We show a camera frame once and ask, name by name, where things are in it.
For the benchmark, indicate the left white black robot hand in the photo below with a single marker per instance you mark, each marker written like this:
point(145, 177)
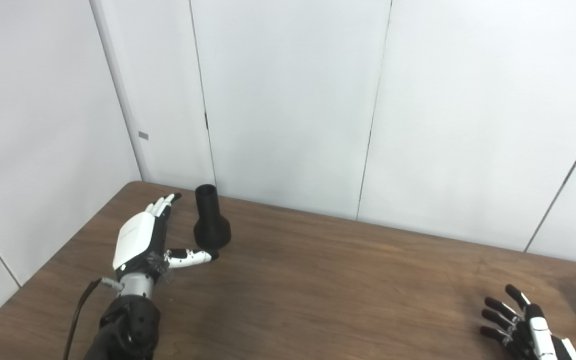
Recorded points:
point(135, 240)

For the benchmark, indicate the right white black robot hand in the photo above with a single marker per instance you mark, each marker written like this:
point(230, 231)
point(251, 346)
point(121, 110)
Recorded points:
point(528, 340)

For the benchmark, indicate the black funnel-shaped nozzle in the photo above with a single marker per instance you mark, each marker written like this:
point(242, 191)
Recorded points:
point(212, 225)

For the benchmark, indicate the small grey wall tag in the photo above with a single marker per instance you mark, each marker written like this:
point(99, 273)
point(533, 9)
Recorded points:
point(143, 135)

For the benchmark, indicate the black wall panel hinge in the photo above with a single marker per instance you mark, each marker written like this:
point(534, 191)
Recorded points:
point(207, 121)

